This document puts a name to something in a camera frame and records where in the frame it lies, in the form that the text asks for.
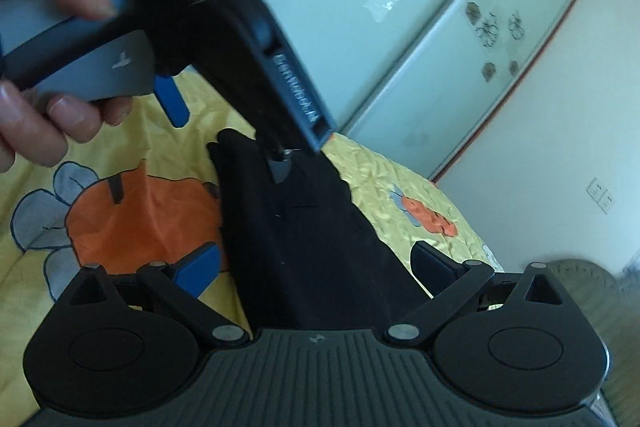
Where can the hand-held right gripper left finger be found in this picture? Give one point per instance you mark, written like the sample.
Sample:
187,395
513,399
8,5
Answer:
200,271

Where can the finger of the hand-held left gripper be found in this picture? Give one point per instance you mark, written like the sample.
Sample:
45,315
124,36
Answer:
171,103
280,167

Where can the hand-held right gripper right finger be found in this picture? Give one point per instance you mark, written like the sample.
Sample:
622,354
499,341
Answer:
429,264

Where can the black pants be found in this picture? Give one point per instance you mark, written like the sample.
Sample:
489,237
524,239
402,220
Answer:
310,257

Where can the person's left hand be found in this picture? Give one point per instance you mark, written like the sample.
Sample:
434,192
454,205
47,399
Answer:
30,127

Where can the yellow printed quilt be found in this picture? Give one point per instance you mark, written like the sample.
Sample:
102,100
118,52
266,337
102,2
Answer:
125,217

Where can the green padded headboard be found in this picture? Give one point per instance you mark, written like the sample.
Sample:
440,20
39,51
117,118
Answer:
585,279

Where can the white wardrobe mirror door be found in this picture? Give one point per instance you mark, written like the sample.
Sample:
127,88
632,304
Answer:
400,57

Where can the white wall socket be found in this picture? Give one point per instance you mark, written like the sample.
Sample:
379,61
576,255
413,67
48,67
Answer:
596,188
608,201

